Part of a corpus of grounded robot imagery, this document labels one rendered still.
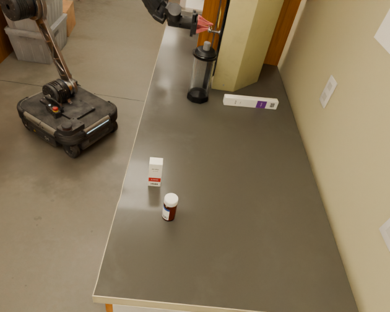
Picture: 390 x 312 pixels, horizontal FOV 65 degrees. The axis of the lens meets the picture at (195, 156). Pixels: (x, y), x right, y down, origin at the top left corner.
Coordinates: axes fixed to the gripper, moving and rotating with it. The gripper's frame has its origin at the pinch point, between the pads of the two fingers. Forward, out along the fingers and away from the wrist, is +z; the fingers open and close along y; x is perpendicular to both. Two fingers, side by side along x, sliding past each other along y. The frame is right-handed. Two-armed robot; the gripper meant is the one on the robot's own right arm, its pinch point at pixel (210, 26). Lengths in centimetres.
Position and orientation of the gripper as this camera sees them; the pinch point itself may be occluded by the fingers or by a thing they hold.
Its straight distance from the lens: 154.7
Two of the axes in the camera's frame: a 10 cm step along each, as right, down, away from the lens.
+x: 0.1, -6.9, 7.3
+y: 1.6, -7.2, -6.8
